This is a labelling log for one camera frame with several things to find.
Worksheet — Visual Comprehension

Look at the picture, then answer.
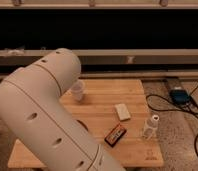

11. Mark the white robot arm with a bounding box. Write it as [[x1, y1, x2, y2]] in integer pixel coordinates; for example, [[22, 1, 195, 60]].
[[0, 48, 126, 171]]

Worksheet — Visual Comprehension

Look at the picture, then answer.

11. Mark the white sponge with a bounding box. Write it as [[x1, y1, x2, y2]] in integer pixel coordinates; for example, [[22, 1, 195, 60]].
[[115, 103, 131, 121]]

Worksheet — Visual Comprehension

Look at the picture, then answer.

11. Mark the orange black eraser box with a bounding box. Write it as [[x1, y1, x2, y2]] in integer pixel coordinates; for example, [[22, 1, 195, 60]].
[[104, 124, 127, 147]]

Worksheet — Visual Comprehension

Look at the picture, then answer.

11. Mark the clear plastic cup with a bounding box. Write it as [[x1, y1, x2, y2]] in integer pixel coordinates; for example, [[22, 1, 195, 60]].
[[70, 80, 85, 101]]

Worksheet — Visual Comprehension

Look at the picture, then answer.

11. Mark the wooden table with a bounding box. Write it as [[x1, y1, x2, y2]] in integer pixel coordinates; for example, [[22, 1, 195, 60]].
[[7, 78, 165, 169]]

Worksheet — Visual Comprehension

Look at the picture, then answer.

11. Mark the orange bowl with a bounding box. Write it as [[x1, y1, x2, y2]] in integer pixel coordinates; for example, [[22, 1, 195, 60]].
[[77, 120, 89, 131]]

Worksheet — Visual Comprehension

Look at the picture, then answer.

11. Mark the small clear bottle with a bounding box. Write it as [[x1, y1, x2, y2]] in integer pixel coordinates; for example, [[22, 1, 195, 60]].
[[142, 115, 159, 139]]

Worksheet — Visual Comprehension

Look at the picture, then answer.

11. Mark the black cable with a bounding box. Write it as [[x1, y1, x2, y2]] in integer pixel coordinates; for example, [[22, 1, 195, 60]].
[[145, 75, 198, 168]]

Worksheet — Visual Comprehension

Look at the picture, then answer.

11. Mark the grey horizontal rail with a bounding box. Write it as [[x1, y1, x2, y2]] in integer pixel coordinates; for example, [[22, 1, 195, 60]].
[[0, 49, 198, 66]]

